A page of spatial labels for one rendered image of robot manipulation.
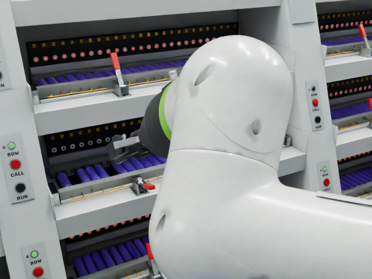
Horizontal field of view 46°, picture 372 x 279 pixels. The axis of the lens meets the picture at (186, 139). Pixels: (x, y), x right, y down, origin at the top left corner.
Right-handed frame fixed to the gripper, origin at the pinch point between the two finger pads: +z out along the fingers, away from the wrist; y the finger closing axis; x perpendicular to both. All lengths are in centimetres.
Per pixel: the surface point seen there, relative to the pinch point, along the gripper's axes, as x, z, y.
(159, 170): 4.0, 19.2, -11.3
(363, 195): 25, 25, -72
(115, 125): -8.9, 27.7, -6.7
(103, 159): -2.1, 28.9, -2.3
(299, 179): 15, 20, -48
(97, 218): 10.0, 16.6, 4.8
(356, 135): 8, 17, -67
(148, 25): -32.3, 27.6, -21.5
